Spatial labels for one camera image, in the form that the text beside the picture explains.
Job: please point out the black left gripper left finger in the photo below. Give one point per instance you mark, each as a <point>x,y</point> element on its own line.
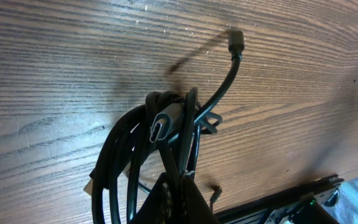
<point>160,206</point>

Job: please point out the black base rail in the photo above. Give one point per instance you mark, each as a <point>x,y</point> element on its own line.
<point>305,203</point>

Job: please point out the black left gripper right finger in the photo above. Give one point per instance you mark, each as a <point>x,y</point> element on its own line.
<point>194,208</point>

